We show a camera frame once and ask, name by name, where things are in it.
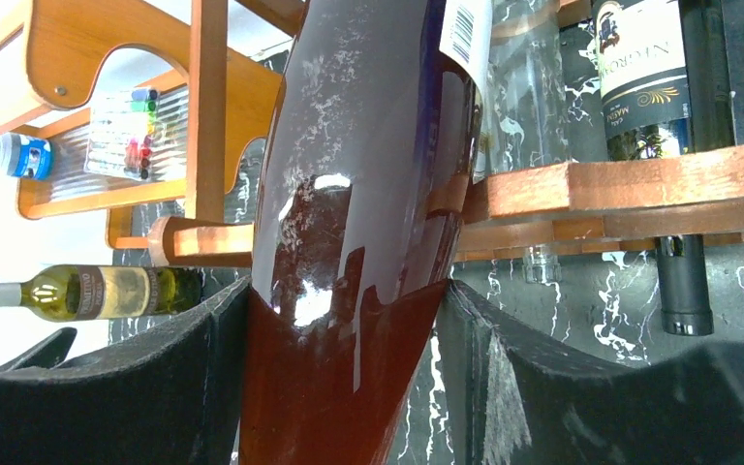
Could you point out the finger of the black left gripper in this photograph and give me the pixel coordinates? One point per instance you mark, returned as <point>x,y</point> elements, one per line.
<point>47,353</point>

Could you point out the orange wooden shelf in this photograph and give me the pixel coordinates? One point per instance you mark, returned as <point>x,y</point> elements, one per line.
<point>55,56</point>

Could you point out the dark red bottle gold cap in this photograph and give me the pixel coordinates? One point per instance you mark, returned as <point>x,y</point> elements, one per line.
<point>331,356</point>

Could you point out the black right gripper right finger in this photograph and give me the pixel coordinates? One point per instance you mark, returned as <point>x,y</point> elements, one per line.
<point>518,396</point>

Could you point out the clear bottle open neck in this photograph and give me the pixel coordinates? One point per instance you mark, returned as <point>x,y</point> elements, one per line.
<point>525,117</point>

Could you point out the green wine bottle white neck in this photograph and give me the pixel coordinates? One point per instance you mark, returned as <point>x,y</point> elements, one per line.
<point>66,293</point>

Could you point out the pack of coloured markers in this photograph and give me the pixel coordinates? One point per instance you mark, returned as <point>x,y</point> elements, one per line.
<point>138,134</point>

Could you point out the brown wooden wine rack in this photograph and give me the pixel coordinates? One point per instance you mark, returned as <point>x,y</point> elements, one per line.
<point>603,199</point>

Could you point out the blue lidded round jar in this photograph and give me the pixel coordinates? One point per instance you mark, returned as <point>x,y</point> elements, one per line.
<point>25,156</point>

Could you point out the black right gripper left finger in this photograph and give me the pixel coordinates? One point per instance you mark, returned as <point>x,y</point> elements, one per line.
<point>167,395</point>

